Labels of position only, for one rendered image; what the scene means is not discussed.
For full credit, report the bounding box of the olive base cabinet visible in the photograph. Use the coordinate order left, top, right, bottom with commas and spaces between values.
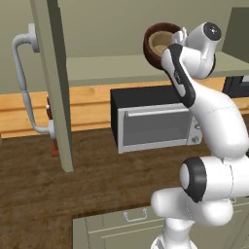
71, 196, 249, 249

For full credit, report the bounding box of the dark brown bowl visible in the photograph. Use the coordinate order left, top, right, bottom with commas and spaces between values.
142, 21, 183, 70

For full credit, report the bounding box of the olive cabinet door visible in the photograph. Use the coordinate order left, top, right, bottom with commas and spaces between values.
221, 6, 249, 55
29, 0, 75, 173

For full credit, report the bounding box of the grey cabinet door handle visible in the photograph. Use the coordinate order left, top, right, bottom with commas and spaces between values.
12, 22, 56, 141

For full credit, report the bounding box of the reddish brown pepper mill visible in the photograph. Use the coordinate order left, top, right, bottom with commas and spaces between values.
46, 94, 60, 158

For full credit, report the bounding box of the black appliance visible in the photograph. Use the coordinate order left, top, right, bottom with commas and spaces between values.
223, 74, 249, 99

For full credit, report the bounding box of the olive wall cabinet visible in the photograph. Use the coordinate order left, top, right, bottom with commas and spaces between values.
56, 0, 249, 88

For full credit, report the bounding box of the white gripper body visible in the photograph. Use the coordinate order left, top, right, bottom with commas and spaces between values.
172, 26, 190, 46

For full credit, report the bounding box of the olive drawer front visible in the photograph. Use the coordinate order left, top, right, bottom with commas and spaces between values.
84, 207, 169, 235

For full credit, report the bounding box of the silver toaster oven handle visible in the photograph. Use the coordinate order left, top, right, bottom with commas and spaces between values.
124, 107, 191, 119

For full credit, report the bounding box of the silver drawer handle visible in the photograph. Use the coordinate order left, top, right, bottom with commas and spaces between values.
123, 208, 149, 224

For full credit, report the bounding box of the black and silver toaster oven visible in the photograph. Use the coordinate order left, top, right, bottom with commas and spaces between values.
110, 85, 204, 155

